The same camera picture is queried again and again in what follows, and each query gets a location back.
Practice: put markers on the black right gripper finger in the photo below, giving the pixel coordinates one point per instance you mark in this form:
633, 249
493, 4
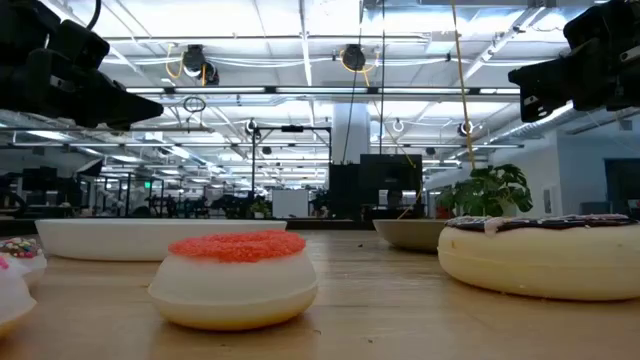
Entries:
545, 75
542, 107

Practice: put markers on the small red sprinkled donut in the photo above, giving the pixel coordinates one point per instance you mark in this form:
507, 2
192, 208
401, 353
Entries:
232, 290

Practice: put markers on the small white pink-dotted donut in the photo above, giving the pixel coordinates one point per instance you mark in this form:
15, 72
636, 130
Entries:
12, 300

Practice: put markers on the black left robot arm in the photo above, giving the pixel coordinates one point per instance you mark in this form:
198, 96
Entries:
20, 20

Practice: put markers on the green potted plant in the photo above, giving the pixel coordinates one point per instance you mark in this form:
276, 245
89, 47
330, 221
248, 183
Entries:
490, 192

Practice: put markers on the white round plate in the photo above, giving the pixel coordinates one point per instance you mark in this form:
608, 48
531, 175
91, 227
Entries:
100, 240

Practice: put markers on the large chocolate iced donut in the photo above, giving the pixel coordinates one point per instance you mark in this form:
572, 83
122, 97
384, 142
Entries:
540, 265

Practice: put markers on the black monitor screen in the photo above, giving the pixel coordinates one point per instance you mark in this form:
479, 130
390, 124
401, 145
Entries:
390, 172

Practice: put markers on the white board panel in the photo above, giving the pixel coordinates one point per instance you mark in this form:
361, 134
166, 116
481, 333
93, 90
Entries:
290, 204

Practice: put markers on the grey round plate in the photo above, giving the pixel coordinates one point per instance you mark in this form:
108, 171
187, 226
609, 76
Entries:
405, 235

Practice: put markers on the white round column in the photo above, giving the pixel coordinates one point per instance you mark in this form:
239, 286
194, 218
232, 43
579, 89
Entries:
350, 130

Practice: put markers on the long ceiling light bar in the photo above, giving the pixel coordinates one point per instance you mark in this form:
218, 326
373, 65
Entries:
320, 90

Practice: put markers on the black equipment cabinet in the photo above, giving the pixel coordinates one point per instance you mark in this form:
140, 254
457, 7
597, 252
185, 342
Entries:
344, 190

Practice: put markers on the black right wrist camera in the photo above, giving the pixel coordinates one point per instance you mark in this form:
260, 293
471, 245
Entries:
600, 25

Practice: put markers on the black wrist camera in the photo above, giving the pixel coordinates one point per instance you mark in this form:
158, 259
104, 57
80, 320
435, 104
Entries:
600, 25
80, 47

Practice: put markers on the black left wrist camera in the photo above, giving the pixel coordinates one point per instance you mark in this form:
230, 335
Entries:
80, 47

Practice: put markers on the black metal gantry frame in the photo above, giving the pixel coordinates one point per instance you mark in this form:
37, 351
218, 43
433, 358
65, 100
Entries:
253, 160

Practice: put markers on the black metal table frame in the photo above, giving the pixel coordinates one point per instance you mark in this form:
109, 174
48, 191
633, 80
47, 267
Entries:
330, 224

